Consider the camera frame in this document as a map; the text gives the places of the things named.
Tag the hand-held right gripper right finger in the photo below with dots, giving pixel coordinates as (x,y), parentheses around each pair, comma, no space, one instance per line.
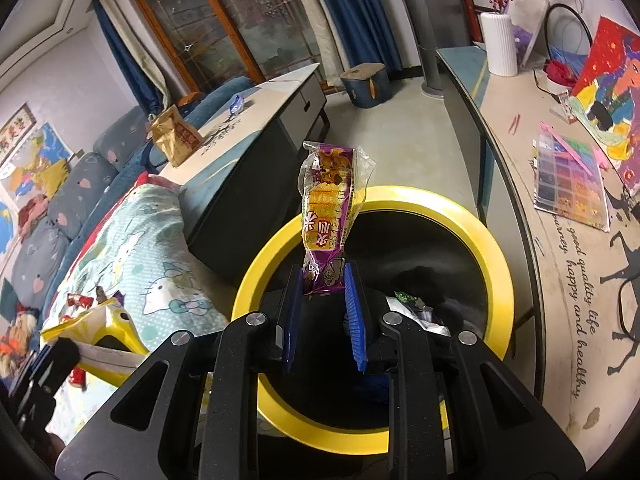
(355,320)

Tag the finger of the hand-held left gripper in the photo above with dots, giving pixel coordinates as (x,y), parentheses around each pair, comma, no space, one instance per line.
(64,360)

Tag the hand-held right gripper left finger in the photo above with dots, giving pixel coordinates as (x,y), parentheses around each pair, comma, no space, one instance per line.
(292,310)

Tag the yellow snack packet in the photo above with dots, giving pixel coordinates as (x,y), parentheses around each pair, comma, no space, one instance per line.
(107,320)

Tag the purple snack wrapper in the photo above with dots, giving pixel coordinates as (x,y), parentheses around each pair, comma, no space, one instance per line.
(325,210)

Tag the yellow rimmed black bin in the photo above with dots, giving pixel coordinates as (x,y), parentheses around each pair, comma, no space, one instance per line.
(400,195)

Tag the green wrapper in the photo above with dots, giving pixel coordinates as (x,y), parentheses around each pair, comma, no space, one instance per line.
(405,297)

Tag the stuffed toy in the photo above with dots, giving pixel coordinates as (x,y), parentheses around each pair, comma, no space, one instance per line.
(20,320)

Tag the red snack wrapper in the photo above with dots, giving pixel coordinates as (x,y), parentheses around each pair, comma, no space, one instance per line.
(80,301)

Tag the white plastic wrapper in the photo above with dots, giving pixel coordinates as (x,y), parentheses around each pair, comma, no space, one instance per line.
(430,327)

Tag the dark grey tv cabinet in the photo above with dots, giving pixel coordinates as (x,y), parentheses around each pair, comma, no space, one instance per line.
(250,185)

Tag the blue world map poster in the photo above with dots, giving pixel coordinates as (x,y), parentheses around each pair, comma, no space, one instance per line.
(6,230)

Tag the cartoon cat printed blanket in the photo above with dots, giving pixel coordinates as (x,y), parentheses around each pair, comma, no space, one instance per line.
(150,240)

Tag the pile of clothes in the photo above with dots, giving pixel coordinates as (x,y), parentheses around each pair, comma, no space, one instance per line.
(35,210)

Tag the blue heart patterned sofa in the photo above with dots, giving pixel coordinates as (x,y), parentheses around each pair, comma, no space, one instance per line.
(75,185)

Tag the gold paper bag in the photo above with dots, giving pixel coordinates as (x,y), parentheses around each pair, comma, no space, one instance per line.
(175,135)

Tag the colourful map poster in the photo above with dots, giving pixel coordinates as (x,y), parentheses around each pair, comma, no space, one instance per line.
(35,150)

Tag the small blue packet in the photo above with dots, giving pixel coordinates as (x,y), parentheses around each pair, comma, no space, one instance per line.
(236,104)

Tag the blue storage stool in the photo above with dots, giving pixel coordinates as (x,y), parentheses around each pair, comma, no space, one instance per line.
(365,90)

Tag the clear bead organiser box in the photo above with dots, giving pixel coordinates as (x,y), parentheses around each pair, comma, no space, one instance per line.
(570,190)

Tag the pink tweezers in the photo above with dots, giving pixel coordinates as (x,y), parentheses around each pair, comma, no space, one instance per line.
(514,124)

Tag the pink plastic stick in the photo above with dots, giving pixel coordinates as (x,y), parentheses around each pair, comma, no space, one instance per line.
(570,150)

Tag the wooden framed glass door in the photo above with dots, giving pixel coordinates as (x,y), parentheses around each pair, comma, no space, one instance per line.
(225,25)

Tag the blue curtain with beige lining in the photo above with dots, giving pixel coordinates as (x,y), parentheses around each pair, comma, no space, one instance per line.
(125,60)

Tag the plain blue curtain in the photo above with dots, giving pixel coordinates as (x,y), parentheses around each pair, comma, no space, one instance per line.
(360,10)

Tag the grey standing air conditioner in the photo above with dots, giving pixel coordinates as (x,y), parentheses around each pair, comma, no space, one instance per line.
(430,20)

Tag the white ribbed vase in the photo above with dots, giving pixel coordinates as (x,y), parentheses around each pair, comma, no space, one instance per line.
(500,45)

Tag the light purple canvas picture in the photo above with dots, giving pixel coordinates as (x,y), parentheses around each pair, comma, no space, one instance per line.
(530,25)

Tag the colourful figure painting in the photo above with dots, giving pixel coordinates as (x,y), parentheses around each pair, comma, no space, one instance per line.
(615,85)

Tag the framed wall picture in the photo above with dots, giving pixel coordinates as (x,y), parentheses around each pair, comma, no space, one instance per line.
(17,127)

